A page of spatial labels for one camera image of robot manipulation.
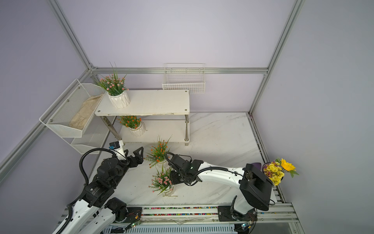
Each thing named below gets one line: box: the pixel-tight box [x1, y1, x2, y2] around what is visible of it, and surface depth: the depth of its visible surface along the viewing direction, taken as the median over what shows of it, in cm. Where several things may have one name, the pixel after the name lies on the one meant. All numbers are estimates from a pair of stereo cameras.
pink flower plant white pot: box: [96, 61, 131, 109], surface depth 72 cm
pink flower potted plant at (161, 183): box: [148, 164, 178, 197], surface depth 73 cm
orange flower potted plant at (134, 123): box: [116, 115, 146, 137], surface depth 92 cm
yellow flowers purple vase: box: [261, 157, 300, 186], surface depth 66 cm
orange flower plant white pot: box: [143, 134, 173, 169], surface depth 83 cm
